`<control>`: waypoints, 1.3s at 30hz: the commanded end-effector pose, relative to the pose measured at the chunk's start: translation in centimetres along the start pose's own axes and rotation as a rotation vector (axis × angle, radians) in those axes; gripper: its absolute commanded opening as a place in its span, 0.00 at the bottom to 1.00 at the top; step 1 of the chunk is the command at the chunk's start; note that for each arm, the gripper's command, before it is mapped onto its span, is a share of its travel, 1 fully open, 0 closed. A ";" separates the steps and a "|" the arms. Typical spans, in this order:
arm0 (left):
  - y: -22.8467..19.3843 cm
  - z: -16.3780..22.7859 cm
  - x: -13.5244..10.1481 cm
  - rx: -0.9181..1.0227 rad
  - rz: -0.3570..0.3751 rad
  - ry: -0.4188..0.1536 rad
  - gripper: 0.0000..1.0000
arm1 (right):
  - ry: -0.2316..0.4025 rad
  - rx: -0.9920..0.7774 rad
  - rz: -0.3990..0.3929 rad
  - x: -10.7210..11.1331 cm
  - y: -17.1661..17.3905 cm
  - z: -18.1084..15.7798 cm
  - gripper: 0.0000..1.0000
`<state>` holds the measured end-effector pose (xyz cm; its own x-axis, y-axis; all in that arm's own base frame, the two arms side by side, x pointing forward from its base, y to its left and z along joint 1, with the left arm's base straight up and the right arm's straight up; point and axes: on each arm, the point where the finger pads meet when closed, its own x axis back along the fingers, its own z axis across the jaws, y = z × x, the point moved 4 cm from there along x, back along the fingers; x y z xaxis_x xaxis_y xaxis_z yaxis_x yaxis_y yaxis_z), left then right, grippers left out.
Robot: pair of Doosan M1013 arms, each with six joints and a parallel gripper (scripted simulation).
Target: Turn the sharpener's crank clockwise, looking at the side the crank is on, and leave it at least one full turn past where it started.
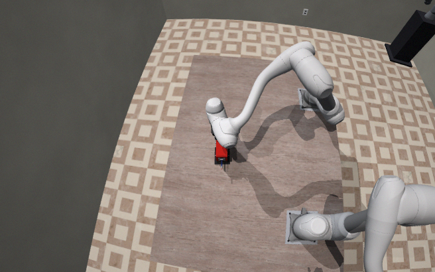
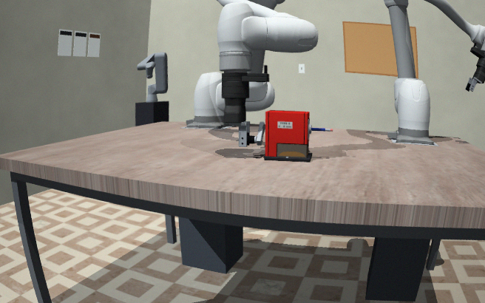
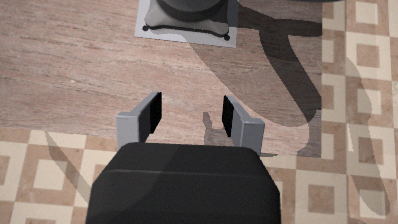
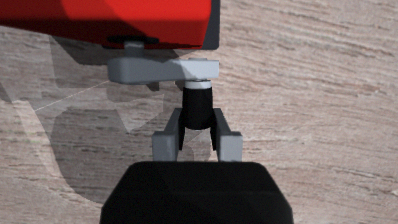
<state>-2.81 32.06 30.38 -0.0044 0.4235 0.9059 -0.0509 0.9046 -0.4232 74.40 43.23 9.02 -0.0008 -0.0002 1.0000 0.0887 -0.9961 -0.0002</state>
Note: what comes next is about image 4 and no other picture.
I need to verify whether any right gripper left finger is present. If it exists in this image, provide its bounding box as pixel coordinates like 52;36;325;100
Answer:
152;108;185;161

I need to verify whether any red pencil sharpener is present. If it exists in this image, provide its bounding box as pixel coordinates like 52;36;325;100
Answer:
0;0;220;131

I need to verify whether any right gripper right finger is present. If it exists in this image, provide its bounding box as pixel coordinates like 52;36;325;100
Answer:
210;108;243;162

